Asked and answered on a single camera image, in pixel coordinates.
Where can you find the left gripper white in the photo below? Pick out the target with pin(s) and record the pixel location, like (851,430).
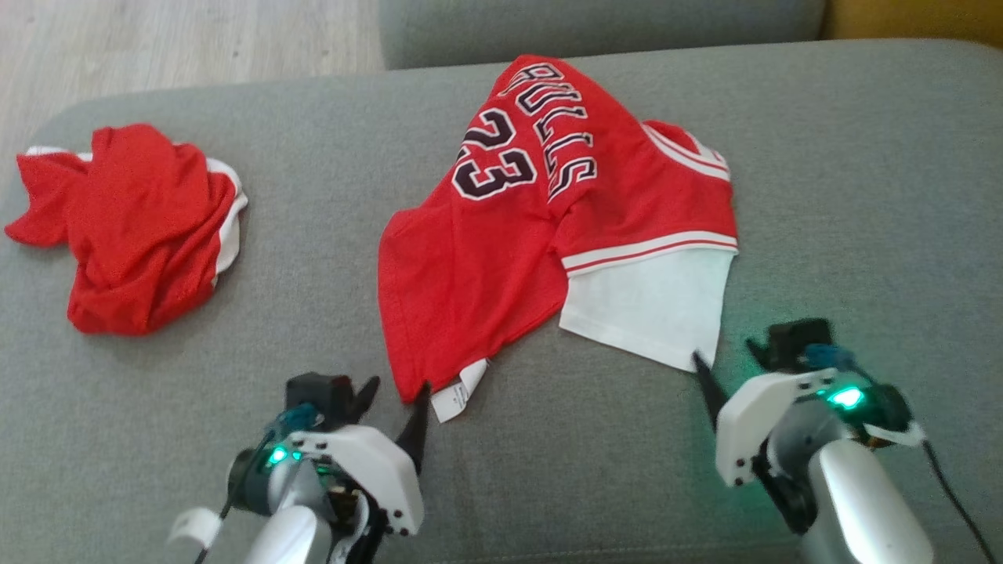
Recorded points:
(368,462)

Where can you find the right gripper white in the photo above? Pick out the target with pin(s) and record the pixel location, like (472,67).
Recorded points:
(744,423)

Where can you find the red Bulls basketball jersey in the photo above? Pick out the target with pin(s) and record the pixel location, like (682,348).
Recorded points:
(470,274)

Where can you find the red shorts with white trim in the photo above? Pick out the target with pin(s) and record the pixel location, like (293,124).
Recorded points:
(125,219)

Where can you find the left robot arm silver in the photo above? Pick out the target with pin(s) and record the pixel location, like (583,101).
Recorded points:
(290,540)

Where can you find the large grey sofa ottoman cushion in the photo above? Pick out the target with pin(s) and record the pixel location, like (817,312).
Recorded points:
(862,196)

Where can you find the grey sofa seat cushion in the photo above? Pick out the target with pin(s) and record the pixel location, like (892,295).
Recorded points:
(627,23)

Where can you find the yellow sofa back cushion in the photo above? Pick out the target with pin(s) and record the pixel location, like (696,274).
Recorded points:
(925,16)

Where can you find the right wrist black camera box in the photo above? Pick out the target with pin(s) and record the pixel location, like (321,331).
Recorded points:
(799,338)

